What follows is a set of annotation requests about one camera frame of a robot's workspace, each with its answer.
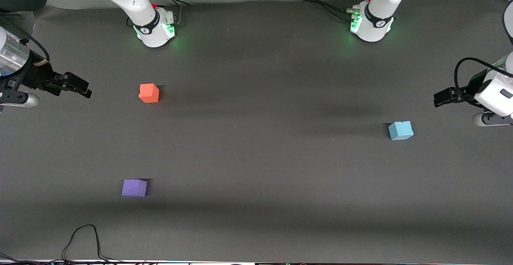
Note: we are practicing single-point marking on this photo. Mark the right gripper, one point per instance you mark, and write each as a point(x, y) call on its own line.
point(38, 77)

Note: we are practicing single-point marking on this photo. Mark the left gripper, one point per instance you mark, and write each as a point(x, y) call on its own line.
point(472, 87)

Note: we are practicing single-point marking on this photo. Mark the light blue foam block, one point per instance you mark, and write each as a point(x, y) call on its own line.
point(400, 130)

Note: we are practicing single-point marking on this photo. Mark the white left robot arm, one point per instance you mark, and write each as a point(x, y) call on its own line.
point(378, 20)

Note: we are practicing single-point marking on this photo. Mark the orange foam block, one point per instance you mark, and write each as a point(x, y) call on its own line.
point(149, 93)

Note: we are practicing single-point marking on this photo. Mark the purple foam block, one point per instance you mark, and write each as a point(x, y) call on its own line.
point(134, 188)

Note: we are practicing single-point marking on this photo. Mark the dark grey table mat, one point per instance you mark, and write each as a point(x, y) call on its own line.
point(256, 177)

